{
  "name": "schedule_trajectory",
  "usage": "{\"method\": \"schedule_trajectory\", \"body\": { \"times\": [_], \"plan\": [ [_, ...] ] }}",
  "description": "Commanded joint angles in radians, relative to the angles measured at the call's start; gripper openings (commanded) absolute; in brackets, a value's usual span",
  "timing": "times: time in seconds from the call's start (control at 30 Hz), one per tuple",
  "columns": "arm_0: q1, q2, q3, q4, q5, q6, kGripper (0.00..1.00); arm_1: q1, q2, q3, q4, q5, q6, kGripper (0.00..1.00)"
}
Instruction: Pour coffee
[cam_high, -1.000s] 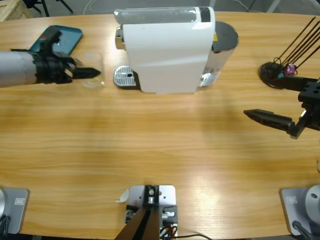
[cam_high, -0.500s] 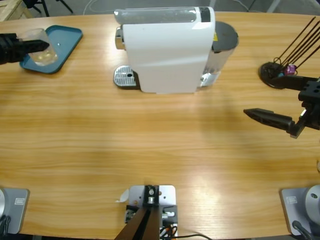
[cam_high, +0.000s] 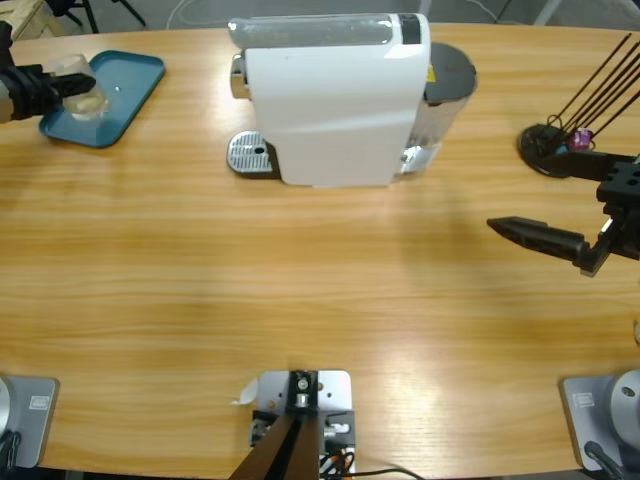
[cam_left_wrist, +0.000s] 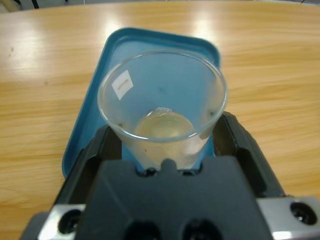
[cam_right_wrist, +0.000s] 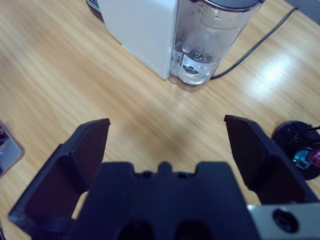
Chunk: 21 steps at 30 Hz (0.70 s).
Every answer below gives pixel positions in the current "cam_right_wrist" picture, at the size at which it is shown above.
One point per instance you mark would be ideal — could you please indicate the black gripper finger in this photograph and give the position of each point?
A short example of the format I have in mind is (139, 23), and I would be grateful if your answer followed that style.
(82, 155)
(252, 155)

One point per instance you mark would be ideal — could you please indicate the blue coffee capsule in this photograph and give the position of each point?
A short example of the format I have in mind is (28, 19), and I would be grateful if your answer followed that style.
(301, 158)

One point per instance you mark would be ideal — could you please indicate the purple coffee capsule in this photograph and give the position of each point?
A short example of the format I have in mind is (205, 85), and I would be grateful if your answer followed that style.
(316, 156)

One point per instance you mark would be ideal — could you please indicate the white capsule coffee machine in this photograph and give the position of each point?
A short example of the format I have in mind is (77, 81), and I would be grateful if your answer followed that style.
(155, 32)

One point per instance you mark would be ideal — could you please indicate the black capsule holder with rods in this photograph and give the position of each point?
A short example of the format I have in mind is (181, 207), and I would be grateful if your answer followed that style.
(287, 135)

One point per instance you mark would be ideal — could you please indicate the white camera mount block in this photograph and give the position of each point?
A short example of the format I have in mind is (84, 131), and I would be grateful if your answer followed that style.
(8, 155)

